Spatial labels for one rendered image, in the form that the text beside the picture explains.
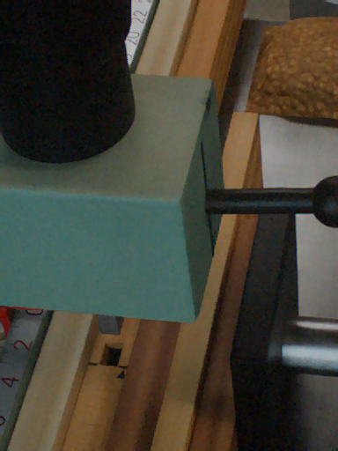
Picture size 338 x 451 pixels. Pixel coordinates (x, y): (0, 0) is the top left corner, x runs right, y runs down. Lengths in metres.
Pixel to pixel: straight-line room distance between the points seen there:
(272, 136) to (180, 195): 0.28
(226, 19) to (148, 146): 0.29
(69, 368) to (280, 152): 0.21
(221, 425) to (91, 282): 0.09
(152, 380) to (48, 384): 0.05
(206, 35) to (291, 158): 0.09
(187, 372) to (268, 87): 0.25
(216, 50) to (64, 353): 0.23
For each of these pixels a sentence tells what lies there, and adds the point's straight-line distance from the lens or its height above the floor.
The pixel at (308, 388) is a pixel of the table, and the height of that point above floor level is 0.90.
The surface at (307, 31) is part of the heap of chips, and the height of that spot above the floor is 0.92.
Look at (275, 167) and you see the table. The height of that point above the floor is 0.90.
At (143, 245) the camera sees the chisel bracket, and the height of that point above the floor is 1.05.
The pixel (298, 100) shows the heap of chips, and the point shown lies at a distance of 0.70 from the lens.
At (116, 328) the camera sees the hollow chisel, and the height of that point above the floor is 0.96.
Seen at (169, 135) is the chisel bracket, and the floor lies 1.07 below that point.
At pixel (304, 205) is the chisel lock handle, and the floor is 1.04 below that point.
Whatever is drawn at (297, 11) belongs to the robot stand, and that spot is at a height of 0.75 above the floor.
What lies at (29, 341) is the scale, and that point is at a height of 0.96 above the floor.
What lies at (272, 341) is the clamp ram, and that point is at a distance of 0.47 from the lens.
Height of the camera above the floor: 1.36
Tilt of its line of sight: 46 degrees down
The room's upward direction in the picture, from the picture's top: 8 degrees counter-clockwise
